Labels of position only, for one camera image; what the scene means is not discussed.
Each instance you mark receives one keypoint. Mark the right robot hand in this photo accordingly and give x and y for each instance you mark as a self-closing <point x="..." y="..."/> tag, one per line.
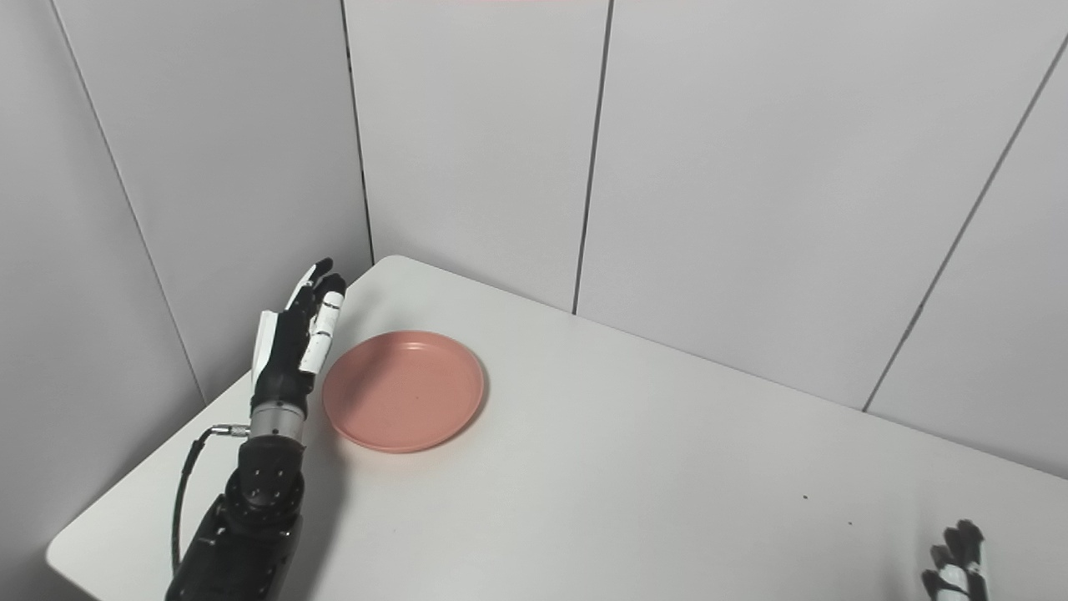
<point x="958" y="563"/>

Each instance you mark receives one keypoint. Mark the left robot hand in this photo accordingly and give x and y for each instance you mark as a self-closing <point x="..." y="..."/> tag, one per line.
<point x="288" y="351"/>

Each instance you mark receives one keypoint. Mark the pink round plate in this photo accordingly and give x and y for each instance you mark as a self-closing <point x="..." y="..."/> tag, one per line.
<point x="404" y="391"/>

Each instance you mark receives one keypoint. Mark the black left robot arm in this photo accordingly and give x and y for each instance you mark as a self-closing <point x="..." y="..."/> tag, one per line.
<point x="246" y="509"/>

